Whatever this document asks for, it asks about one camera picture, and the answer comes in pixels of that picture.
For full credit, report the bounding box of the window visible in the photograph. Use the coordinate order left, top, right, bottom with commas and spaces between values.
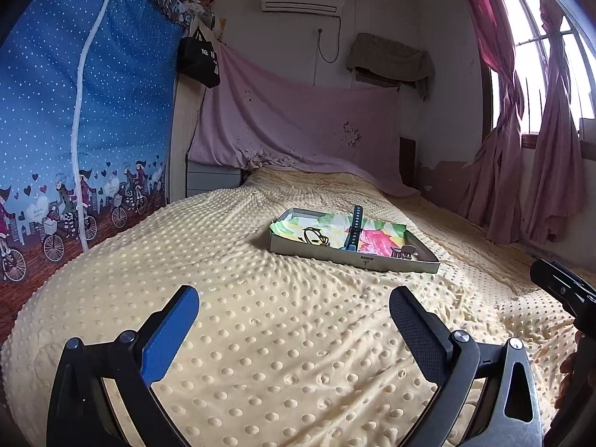
484, 0, 596, 150

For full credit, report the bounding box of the person's right hand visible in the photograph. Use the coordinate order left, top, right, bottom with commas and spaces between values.
554, 329, 583, 411

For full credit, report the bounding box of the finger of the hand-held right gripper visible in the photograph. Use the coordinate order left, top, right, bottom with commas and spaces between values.
529, 258, 596, 318

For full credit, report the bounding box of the pink hanging sheet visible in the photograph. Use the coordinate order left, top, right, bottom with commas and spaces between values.
187, 45, 421, 197

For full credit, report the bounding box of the beige hair claw clip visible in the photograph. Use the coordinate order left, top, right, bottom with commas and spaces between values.
390, 243, 419, 262

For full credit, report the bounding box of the dark pink curtain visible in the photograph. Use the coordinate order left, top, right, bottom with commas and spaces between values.
453, 0, 530, 244

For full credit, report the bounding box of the black power cable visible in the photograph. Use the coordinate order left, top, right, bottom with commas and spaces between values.
316, 13, 343, 86

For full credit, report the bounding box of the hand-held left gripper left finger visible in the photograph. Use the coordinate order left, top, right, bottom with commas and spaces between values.
45, 284, 201, 447

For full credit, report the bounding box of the light pink curtain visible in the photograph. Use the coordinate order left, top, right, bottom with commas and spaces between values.
518, 0, 593, 244

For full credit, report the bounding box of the colourful floral paper liner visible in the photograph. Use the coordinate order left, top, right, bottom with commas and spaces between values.
270, 209, 411, 258

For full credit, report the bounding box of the yellow dotted blanket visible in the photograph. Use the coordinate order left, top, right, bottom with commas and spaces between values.
0, 167, 596, 447

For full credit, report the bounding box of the black tote bag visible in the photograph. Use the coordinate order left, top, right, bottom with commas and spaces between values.
176, 25, 222, 89

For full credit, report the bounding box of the blue dotted fabric wardrobe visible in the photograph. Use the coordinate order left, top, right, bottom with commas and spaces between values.
0, 0, 194, 346

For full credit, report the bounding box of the olive cloth on shelf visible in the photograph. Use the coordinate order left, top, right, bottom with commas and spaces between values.
345, 32, 437, 102

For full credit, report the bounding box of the blue watch band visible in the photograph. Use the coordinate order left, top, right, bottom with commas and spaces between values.
342, 204, 364, 251

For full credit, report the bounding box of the brown wooden board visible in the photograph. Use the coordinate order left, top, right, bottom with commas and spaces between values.
399, 135, 416, 188

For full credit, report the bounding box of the folded bedding pile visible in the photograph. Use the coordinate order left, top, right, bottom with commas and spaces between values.
179, 0, 227, 39

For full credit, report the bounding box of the grey metal tray box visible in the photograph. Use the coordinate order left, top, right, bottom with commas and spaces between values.
269, 207, 441, 275

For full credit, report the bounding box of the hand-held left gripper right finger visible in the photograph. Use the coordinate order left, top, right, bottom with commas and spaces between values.
388, 286, 546, 447

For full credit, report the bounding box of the grey bedside cabinet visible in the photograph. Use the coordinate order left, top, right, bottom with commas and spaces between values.
186, 158, 248, 199

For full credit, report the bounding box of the light wooden headboard panel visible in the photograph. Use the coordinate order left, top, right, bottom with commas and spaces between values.
168, 32, 208, 204

